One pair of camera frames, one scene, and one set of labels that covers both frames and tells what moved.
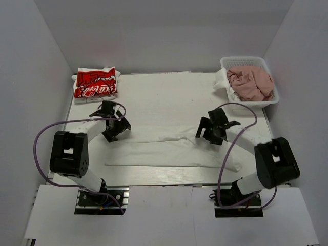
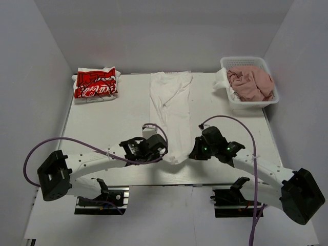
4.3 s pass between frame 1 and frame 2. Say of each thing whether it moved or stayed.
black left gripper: moved
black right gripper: moved
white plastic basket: stayed
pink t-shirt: stayed
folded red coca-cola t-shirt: stayed
